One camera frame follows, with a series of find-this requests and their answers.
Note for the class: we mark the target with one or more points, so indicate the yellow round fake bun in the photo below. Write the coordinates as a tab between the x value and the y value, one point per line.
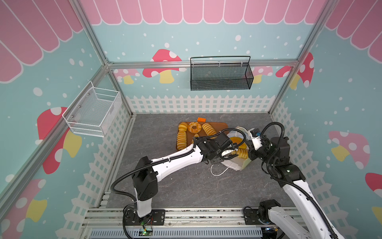
183	126

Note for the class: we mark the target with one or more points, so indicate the white wire wall basket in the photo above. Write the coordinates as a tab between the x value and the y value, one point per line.
93	111

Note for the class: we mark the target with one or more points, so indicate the flat oval fake bread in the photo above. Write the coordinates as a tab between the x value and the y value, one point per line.
238	140

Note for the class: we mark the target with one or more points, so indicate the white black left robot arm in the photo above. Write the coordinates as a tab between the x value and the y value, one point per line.
148	173

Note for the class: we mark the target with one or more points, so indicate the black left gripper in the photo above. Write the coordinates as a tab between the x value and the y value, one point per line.
217	161

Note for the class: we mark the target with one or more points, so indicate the black mesh wall basket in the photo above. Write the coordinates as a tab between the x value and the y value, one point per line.
215	73

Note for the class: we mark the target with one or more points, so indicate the long ridged fake loaf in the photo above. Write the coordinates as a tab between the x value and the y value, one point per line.
242	153

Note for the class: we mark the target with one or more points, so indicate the ridged long fake bread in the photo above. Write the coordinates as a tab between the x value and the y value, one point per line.
181	140

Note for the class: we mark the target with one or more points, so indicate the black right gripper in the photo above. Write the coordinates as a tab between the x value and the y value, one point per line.
252	145

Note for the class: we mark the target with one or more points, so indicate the twisted ring fake bread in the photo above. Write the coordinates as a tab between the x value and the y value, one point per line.
194	127

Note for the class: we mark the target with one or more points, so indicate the brown plastic tray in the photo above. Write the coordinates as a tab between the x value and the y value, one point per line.
218	126

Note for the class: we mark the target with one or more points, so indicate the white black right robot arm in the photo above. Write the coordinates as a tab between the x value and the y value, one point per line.
293	182

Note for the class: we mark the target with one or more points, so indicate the white paper bag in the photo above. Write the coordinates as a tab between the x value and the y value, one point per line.
236	163

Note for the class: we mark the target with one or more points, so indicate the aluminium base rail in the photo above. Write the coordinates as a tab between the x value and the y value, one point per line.
201	223

